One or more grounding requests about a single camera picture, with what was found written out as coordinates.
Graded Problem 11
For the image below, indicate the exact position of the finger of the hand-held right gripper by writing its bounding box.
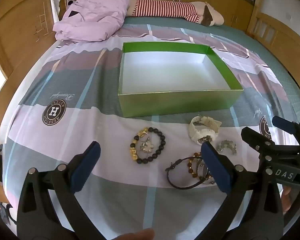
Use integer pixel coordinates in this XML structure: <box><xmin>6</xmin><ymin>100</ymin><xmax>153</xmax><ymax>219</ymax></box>
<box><xmin>272</xmin><ymin>116</ymin><xmax>300</xmax><ymax>146</ymax></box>
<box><xmin>241</xmin><ymin>127</ymin><xmax>300</xmax><ymax>163</ymax></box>

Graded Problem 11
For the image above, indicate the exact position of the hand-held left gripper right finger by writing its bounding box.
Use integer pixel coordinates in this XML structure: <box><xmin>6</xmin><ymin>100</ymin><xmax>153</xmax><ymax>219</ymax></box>
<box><xmin>201</xmin><ymin>141</ymin><xmax>284</xmax><ymax>240</ymax></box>

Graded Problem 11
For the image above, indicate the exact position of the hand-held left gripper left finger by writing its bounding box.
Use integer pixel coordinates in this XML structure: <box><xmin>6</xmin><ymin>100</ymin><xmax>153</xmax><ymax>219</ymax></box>
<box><xmin>17</xmin><ymin>141</ymin><xmax>102</xmax><ymax>240</ymax></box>

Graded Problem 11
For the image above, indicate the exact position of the pale green stone bracelet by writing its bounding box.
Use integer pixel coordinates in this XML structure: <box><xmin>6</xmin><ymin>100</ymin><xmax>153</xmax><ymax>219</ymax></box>
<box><xmin>216</xmin><ymin>140</ymin><xmax>238</xmax><ymax>155</ymax></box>

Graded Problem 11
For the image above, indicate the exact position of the amber bead bracelet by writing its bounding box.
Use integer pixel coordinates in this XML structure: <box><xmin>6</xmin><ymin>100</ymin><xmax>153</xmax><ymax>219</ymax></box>
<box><xmin>187</xmin><ymin>151</ymin><xmax>215</xmax><ymax>184</ymax></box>

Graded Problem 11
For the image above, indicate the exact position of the white wrist watch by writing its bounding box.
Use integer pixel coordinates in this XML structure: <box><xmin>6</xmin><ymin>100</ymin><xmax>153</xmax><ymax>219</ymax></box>
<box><xmin>188</xmin><ymin>115</ymin><xmax>222</xmax><ymax>145</ymax></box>

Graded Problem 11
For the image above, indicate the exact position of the black cord bracelet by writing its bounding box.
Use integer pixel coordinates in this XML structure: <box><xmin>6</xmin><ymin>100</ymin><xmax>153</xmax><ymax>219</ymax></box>
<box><xmin>165</xmin><ymin>157</ymin><xmax>215</xmax><ymax>189</ymax></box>

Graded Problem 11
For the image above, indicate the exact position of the black and gold bead bracelet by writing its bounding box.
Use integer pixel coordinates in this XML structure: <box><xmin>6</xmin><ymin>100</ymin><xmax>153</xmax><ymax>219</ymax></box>
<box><xmin>129</xmin><ymin>127</ymin><xmax>166</xmax><ymax>165</ymax></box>

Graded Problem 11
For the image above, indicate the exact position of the green cardboard box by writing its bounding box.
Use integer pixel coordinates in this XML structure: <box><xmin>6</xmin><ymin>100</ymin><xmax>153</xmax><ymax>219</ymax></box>
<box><xmin>117</xmin><ymin>42</ymin><xmax>244</xmax><ymax>118</ymax></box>

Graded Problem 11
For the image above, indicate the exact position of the person's right hand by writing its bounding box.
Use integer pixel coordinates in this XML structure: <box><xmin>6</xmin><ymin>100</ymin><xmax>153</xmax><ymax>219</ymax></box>
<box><xmin>281</xmin><ymin>186</ymin><xmax>295</xmax><ymax>213</ymax></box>

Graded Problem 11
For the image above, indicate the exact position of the person's left hand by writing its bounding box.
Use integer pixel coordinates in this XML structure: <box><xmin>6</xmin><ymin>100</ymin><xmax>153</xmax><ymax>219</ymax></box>
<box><xmin>114</xmin><ymin>228</ymin><xmax>155</xmax><ymax>240</ymax></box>

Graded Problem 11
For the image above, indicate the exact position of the silver pendant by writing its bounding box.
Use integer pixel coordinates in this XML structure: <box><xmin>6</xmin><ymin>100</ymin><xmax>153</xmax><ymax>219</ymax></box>
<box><xmin>137</xmin><ymin>137</ymin><xmax>157</xmax><ymax>155</ymax></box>

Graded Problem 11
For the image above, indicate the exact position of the patchwork printed bed sheet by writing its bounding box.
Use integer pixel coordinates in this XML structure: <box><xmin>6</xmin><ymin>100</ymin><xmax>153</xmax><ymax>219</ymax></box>
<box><xmin>5</xmin><ymin>17</ymin><xmax>300</xmax><ymax>240</ymax></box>

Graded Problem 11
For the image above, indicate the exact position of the pink quilt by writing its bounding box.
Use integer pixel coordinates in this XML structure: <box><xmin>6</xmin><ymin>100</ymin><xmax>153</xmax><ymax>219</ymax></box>
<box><xmin>52</xmin><ymin>0</ymin><xmax>130</xmax><ymax>42</ymax></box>

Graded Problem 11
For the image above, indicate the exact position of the plush toy with striped shirt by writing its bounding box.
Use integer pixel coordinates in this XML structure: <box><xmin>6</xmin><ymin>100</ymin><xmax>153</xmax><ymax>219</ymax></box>
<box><xmin>125</xmin><ymin>0</ymin><xmax>225</xmax><ymax>27</ymax></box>

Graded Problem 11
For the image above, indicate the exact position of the silver ring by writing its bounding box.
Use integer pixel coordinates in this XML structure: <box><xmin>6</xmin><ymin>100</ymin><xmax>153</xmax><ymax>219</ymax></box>
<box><xmin>196</xmin><ymin>161</ymin><xmax>212</xmax><ymax>180</ymax></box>

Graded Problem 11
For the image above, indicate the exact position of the wooden bed frame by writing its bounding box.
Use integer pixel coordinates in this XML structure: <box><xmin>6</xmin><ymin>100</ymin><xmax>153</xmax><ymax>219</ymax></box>
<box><xmin>0</xmin><ymin>0</ymin><xmax>58</xmax><ymax>135</ymax></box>

